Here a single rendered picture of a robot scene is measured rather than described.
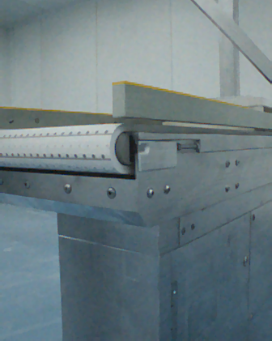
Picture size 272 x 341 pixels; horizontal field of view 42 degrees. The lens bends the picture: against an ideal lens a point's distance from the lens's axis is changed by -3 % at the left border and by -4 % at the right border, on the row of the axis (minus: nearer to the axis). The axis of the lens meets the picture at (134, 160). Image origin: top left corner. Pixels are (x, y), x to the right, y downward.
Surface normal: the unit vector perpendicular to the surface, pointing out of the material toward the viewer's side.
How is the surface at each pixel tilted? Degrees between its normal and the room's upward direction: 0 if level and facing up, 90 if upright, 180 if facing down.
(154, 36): 90
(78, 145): 80
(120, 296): 90
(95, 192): 90
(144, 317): 90
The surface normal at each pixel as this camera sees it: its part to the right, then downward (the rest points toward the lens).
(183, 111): 0.80, 0.02
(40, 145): -0.59, -0.13
